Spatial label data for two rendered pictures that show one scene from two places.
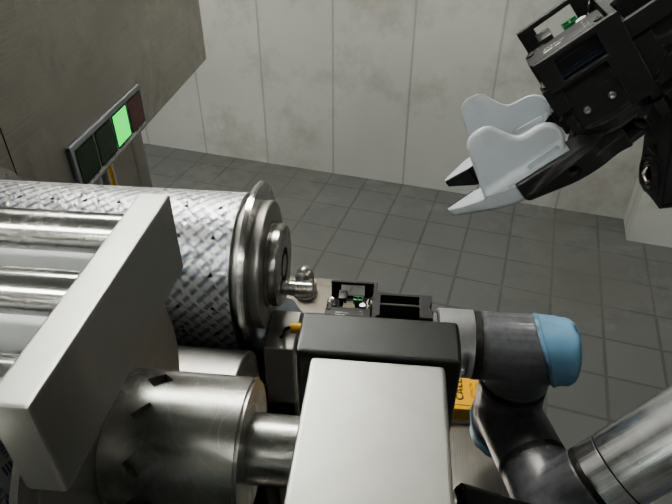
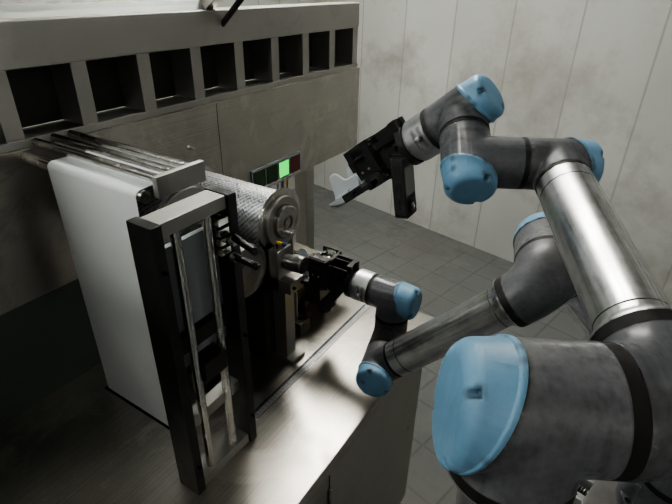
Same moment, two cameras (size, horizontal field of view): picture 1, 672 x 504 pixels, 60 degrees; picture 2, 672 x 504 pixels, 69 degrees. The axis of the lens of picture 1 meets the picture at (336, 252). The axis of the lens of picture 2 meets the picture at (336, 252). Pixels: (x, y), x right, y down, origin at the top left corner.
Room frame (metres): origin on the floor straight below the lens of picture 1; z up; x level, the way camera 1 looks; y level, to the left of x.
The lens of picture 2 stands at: (-0.42, -0.49, 1.73)
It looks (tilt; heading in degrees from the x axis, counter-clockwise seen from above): 29 degrees down; 26
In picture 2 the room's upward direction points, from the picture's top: 1 degrees clockwise
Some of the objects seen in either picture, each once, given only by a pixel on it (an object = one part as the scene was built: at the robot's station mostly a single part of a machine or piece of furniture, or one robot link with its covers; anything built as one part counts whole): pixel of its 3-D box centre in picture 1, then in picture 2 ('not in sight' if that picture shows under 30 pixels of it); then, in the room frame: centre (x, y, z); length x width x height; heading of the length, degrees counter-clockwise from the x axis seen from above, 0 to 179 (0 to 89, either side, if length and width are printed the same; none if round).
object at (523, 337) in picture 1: (521, 350); (394, 298); (0.45, -0.20, 1.11); 0.11 x 0.08 x 0.09; 84
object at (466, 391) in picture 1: (463, 395); not in sight; (0.55, -0.18, 0.91); 0.07 x 0.07 x 0.02; 84
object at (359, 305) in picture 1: (376, 332); (334, 272); (0.47, -0.04, 1.12); 0.12 x 0.08 x 0.09; 84
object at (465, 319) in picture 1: (449, 344); (362, 286); (0.46, -0.12, 1.11); 0.08 x 0.05 x 0.08; 174
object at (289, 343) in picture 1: (308, 437); (288, 306); (0.38, 0.03, 1.05); 0.06 x 0.05 x 0.31; 84
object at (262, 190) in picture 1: (260, 263); (280, 220); (0.42, 0.07, 1.25); 0.15 x 0.01 x 0.15; 174
